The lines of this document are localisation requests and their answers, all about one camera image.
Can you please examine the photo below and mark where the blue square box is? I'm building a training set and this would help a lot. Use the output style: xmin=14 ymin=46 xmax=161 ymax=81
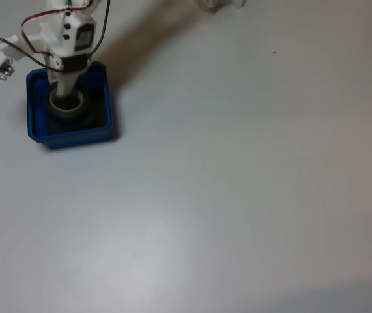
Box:
xmin=25 ymin=61 xmax=113 ymax=151

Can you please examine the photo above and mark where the red wire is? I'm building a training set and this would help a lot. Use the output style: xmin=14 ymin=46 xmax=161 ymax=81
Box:
xmin=0 ymin=8 xmax=92 ymax=55

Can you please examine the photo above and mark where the black tape roll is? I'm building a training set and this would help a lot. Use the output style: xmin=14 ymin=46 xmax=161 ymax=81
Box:
xmin=43 ymin=87 xmax=91 ymax=124

